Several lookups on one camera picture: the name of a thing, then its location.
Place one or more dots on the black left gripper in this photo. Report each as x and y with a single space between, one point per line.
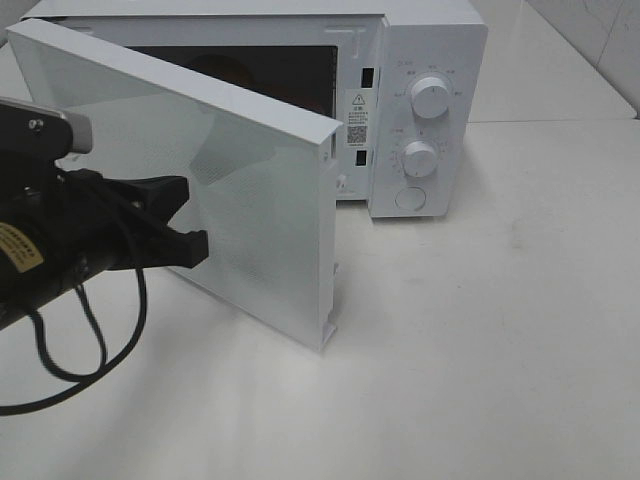
60 228

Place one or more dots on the white microwave door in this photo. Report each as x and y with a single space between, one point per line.
261 174

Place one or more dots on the round white door button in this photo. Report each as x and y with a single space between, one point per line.
411 199

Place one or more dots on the toy hamburger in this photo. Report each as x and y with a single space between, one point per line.
223 68

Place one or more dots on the white warning label sticker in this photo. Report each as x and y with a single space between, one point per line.
357 117

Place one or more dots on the lower white timer knob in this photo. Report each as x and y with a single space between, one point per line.
419 159

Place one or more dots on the white microwave oven body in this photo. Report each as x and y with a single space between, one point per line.
308 54

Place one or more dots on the upper white round knob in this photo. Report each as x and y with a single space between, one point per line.
430 96

